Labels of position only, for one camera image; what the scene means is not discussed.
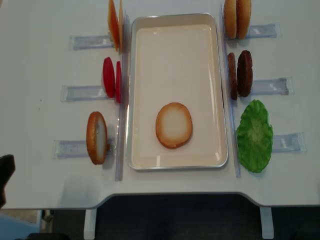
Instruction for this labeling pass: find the outer brown meat patty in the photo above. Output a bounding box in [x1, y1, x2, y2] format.
[237, 50, 253, 97]

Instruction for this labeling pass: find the inner right bun slice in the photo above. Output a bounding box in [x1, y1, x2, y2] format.
[223, 0, 237, 39]

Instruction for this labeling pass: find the white table leg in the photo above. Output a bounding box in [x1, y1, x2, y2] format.
[259, 207, 274, 240]
[83, 208, 97, 240]

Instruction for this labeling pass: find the green lettuce leaf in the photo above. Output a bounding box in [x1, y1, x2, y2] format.
[236, 99, 274, 173]

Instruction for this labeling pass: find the outer right bun slice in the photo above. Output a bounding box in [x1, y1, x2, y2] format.
[236, 0, 252, 40]

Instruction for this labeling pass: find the inner brown meat patty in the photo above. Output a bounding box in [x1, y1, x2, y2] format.
[227, 52, 238, 101]

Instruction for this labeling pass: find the outer red tomato slice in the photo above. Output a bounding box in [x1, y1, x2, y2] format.
[102, 57, 116, 99]

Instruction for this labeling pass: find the bun slice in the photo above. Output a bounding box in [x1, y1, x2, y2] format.
[236, 0, 252, 40]
[223, 0, 237, 39]

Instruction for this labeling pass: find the outer orange cheese slice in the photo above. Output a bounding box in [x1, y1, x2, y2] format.
[107, 0, 120, 51]

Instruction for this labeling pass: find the bread slice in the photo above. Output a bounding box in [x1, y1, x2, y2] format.
[86, 111, 108, 165]
[155, 102, 193, 149]

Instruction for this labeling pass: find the clear acrylic rack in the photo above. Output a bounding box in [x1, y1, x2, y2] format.
[219, 6, 307, 178]
[53, 13, 131, 181]

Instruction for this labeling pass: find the right clear acrylic rack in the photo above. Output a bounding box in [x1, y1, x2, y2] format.
[219, 6, 307, 178]

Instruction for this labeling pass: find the inner red tomato slice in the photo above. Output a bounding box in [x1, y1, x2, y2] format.
[116, 61, 122, 104]

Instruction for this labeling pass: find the brown meat patty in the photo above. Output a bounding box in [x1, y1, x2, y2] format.
[227, 52, 238, 101]
[237, 50, 253, 97]

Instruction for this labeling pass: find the left white table leg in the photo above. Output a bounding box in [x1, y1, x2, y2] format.
[83, 208, 97, 240]

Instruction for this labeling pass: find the cream rectangular metal tray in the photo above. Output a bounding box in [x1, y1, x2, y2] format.
[126, 13, 228, 170]

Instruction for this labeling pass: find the red tomato slice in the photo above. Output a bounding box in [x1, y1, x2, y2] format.
[102, 57, 116, 99]
[116, 61, 122, 104]

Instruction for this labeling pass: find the left clear acrylic rack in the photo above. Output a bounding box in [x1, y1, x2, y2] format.
[53, 13, 131, 181]

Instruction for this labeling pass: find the right white table leg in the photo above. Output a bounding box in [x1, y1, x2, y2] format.
[259, 207, 274, 240]

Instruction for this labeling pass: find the dark object bottom left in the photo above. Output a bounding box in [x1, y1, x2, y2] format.
[0, 154, 16, 208]

